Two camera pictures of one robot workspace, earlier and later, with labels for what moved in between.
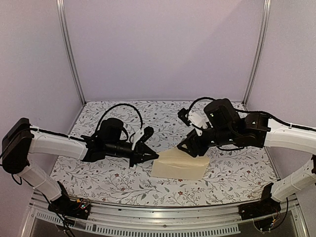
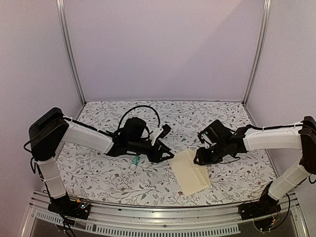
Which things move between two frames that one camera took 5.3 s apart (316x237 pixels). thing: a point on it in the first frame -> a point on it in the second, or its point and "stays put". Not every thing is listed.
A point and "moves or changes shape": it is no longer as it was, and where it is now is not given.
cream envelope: [176, 163] moves or changes shape
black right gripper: [191, 140] -> [202, 158]
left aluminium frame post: [61, 19] stays put
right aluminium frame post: [266, 21] stays put
